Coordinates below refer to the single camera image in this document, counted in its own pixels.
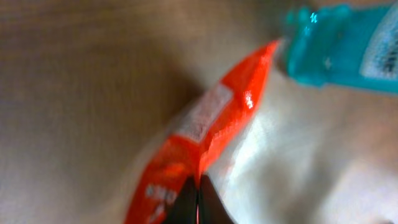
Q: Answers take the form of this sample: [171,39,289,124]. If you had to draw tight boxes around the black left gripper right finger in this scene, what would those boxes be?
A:
[198,175,234,224]

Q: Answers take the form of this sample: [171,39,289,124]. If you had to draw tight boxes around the blue liquid bottle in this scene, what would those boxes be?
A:
[282,2,397,95]

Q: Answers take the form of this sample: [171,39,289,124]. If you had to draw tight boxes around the red snack bag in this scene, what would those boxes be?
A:
[124,40,280,224]

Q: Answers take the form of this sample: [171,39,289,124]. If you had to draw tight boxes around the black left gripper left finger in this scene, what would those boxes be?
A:
[162,177,198,224]

